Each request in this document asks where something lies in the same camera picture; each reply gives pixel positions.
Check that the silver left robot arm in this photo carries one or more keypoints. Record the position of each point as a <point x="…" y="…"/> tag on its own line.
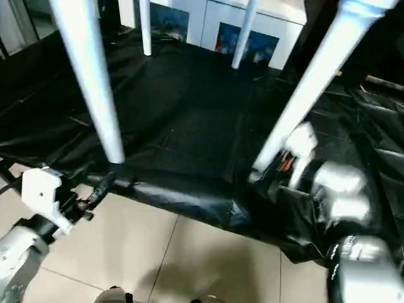
<point x="19" y="252"/>

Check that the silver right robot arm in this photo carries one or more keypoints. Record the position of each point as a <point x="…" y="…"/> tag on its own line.
<point x="347" y="195"/>

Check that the black table mat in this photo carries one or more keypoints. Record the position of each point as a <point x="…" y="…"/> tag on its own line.
<point x="189" y="126"/>

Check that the long black bar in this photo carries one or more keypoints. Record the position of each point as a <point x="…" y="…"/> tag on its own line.
<point x="385" y="82"/>

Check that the white glass-door cabinet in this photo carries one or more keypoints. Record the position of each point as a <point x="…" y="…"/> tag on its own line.
<point x="205" y="19"/>

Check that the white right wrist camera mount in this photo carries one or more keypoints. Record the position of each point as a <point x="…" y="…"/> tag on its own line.
<point x="303" y="142"/>

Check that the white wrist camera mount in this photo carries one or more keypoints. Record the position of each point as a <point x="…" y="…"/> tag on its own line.
<point x="41" y="195"/>
<point x="303" y="142"/>

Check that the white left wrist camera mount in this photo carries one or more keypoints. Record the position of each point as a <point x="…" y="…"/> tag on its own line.
<point x="41" y="195"/>

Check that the black metal table frame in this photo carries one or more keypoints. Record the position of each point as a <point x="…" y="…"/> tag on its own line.
<point x="8" y="172"/>

